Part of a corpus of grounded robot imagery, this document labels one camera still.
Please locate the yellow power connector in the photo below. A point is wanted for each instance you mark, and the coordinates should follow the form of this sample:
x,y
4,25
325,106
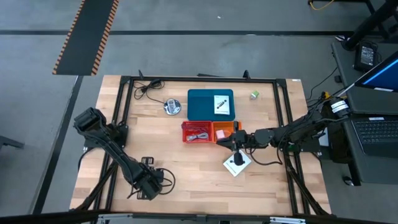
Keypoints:
x,y
325,94

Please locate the red plastic basket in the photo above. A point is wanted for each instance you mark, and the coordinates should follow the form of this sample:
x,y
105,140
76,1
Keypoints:
x,y
199,126

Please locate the small green charger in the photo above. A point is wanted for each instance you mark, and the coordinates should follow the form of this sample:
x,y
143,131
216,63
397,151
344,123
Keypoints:
x,y
255,94

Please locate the dark laptop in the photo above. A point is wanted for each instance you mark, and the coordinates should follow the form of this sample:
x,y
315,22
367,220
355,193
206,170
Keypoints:
x,y
376,133

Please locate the teal plastic tray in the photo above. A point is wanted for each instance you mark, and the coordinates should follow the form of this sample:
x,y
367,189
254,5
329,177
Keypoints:
x,y
199,105

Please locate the open laptop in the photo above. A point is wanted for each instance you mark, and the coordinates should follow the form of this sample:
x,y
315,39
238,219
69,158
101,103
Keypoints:
x,y
373,168

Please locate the computer monitor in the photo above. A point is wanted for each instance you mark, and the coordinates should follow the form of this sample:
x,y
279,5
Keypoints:
x,y
385,74

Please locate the black hazard-striped floor mat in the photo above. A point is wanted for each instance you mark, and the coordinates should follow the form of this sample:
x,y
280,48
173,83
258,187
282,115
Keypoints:
x,y
87,37

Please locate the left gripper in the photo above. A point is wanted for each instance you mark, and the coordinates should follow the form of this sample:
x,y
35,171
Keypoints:
x,y
149,186

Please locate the white instruction booklet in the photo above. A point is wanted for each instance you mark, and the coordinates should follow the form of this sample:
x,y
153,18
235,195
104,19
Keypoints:
x,y
218,110
236,171

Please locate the black overhead crossbeam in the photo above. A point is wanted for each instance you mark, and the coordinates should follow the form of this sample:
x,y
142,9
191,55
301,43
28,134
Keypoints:
x,y
62,217

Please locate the dark furniture leg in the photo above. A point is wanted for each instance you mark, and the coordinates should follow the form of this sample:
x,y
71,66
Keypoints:
x,y
9,142

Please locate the black aluminium table frame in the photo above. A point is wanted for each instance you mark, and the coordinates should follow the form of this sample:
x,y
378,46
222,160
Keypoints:
x,y
202,78

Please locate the round silver metal puck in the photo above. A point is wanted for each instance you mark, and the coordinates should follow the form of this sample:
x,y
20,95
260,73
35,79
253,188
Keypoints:
x,y
172,106

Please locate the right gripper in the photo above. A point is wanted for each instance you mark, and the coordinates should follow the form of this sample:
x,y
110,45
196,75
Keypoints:
x,y
241,140

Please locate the black stand leg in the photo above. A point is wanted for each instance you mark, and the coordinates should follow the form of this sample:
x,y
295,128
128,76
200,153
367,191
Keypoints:
x,y
370,21

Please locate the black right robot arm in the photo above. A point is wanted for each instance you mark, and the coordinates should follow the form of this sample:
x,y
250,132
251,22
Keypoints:
x,y
298,130

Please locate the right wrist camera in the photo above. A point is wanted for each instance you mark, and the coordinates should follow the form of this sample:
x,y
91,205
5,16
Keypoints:
x,y
238,159

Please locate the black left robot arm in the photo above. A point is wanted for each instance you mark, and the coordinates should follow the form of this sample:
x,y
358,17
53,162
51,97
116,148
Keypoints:
x,y
121,158

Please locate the orange plastic basket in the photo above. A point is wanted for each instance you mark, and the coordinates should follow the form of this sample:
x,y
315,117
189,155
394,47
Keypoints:
x,y
217,125

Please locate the small black adapter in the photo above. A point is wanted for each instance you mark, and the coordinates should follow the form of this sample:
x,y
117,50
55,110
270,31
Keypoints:
x,y
338,79

